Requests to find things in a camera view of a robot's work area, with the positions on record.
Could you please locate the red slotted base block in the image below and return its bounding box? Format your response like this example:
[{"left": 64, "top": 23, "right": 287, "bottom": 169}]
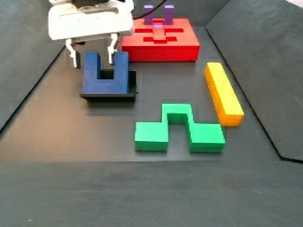
[{"left": 122, "top": 19, "right": 201, "bottom": 62}]

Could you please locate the green zigzag block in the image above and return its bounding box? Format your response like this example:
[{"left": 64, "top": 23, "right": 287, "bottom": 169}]
[{"left": 134, "top": 103, "right": 226, "bottom": 153}]

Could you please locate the black angle fixture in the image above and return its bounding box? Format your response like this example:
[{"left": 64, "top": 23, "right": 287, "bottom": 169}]
[{"left": 80, "top": 70, "right": 138, "bottom": 102}]

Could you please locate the yellow long bar block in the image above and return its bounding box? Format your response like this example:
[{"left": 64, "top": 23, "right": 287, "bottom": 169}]
[{"left": 205, "top": 62, "right": 245, "bottom": 127}]

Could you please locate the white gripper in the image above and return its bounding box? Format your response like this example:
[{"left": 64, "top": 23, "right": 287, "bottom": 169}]
[{"left": 48, "top": 0, "right": 134, "bottom": 67}]

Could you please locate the blue U-shaped block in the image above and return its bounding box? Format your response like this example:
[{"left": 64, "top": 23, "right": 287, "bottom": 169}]
[{"left": 83, "top": 51, "right": 130, "bottom": 94}]

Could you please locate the purple U-shaped block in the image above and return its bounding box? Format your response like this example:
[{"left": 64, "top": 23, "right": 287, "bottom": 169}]
[{"left": 143, "top": 4, "right": 175, "bottom": 25}]

